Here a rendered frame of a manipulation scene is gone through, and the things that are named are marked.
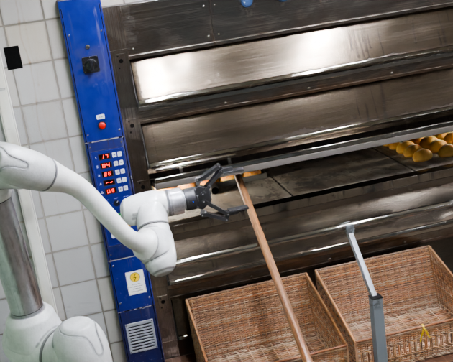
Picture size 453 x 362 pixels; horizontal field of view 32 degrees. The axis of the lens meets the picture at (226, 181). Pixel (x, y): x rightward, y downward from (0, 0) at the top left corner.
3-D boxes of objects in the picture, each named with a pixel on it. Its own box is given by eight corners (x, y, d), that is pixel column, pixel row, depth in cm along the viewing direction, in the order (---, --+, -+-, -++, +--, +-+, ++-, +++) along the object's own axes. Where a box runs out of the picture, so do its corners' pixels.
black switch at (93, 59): (84, 73, 302) (78, 45, 299) (100, 71, 303) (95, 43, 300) (85, 75, 299) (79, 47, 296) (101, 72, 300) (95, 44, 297)
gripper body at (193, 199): (180, 184, 266) (206, 179, 267) (183, 208, 268) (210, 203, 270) (183, 191, 259) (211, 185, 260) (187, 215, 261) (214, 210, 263)
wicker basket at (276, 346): (192, 355, 345) (182, 297, 337) (313, 326, 355) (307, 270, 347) (214, 414, 300) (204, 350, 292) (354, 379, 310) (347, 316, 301)
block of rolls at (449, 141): (364, 137, 422) (364, 127, 420) (446, 121, 430) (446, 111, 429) (416, 164, 365) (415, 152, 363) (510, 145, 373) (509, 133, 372)
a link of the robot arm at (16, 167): (61, 152, 221) (29, 150, 229) (11, 134, 206) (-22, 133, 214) (51, 197, 219) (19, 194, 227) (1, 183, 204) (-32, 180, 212)
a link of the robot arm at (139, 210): (163, 196, 269) (171, 230, 264) (118, 205, 267) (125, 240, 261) (163, 182, 260) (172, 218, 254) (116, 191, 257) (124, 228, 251)
